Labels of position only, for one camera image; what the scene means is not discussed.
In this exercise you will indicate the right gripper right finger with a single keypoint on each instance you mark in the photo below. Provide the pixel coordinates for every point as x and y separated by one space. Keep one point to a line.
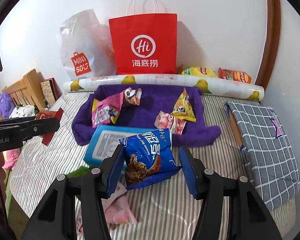
247 214

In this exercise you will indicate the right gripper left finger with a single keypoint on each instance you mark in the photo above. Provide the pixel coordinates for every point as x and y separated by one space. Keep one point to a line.
54 216

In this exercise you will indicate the blue cookie snack packet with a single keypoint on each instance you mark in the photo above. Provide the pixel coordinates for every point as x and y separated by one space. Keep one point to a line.
149 159

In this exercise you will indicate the pale pink snack packet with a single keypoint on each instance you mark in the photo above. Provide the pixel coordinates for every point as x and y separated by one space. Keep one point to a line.
119 191

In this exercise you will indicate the red small snack packet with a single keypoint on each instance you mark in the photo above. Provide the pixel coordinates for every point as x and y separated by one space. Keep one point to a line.
48 123

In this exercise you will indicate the wooden headboard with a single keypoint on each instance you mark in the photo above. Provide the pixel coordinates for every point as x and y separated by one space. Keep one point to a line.
23 98

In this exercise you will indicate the green snack packet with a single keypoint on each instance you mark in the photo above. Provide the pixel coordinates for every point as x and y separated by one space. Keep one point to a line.
82 170

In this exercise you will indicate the grey checked folded cloth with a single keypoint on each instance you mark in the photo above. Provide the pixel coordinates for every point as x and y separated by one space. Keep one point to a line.
268 156

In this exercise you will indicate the pink peach snack packet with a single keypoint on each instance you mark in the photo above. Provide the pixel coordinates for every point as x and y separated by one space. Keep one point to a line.
119 212

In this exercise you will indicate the patterned box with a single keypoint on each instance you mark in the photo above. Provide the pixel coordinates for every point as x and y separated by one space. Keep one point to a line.
50 91

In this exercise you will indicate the blue tissue pack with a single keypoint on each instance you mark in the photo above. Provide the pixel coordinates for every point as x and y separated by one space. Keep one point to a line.
105 141

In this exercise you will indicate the pink yellow snack bag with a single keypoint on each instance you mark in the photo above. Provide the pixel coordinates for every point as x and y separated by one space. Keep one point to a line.
106 111

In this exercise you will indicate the yellow triangular snack packet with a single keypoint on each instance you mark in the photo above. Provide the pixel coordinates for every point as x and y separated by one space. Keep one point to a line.
182 108

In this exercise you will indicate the pink white snack packet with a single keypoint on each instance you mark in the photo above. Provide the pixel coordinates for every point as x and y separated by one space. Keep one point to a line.
174 124

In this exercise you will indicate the purple towel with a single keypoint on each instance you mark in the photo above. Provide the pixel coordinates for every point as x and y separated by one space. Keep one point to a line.
155 98

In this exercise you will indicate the white Miniso plastic bag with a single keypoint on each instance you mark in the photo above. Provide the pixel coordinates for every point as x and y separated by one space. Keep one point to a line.
86 48

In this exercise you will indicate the lemon print rolled mat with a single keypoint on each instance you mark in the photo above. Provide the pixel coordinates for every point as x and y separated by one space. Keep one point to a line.
207 85

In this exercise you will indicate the brown cartoon snack packet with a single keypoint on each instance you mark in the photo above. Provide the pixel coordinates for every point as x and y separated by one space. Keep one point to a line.
132 96

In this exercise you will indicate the orange red chips bag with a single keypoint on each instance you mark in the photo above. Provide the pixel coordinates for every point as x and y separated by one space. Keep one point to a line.
234 75

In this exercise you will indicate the yellow chips bag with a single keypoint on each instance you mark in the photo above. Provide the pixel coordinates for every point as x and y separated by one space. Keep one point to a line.
199 71

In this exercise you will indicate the red paper bag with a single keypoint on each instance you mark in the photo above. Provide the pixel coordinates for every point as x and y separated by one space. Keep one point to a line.
145 43

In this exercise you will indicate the brown wooden door frame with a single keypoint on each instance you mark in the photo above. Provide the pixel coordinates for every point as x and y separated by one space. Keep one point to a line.
271 43

